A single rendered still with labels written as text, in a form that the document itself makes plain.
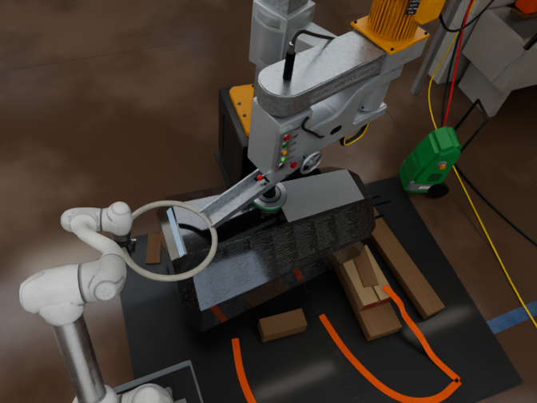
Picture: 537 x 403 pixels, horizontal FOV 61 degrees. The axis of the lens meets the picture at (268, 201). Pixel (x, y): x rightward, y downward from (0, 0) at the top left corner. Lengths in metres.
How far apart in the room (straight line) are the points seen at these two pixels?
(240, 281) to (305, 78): 1.17
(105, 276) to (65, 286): 0.13
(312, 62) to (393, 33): 0.43
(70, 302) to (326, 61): 1.45
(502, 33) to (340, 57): 2.65
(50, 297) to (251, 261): 1.26
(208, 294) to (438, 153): 2.10
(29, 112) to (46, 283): 3.10
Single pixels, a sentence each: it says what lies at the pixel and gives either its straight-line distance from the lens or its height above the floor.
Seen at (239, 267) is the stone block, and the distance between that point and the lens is 2.55.
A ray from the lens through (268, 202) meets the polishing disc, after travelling 2.61.
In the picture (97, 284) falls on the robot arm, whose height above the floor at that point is 1.62.
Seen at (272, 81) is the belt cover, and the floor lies 1.69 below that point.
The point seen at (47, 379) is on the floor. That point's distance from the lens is 3.24.
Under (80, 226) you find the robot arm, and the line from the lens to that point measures 2.01.
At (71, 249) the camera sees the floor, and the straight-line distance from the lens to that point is 3.57.
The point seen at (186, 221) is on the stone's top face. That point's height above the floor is 0.82.
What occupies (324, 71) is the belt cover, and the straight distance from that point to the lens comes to 2.12.
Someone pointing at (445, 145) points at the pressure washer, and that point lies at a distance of 3.72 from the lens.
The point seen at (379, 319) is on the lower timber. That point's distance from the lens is 3.25.
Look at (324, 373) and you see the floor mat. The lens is 3.13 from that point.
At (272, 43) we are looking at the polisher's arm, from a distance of 2.75.
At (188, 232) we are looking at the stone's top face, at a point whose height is 0.82.
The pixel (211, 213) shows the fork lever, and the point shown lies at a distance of 2.47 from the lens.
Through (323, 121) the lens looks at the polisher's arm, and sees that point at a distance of 2.32.
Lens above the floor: 2.97
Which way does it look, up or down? 54 degrees down
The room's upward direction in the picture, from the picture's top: 9 degrees clockwise
